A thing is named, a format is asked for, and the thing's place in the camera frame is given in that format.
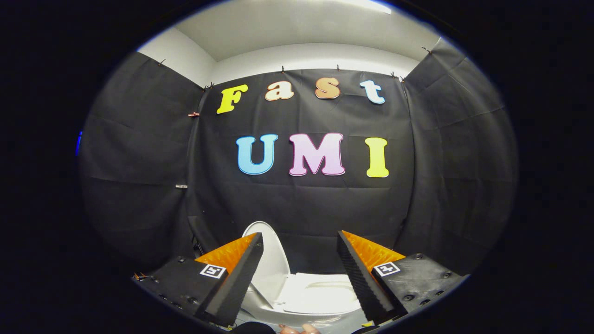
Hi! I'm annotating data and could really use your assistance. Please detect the white toilet seat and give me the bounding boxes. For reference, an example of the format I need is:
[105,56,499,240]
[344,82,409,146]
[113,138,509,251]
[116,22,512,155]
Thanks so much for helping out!
[278,273,362,316]

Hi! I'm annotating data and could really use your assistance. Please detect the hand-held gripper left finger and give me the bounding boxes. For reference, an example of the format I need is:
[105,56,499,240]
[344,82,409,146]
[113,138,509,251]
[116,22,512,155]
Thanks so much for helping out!
[131,232,264,328]

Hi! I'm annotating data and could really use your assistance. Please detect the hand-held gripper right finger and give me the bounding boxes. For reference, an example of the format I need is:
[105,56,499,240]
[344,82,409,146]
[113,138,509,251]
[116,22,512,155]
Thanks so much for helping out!
[336,230,468,325]

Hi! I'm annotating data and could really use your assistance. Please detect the black backdrop cloth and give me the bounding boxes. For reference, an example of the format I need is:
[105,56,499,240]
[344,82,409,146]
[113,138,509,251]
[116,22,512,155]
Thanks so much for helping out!
[78,37,518,279]

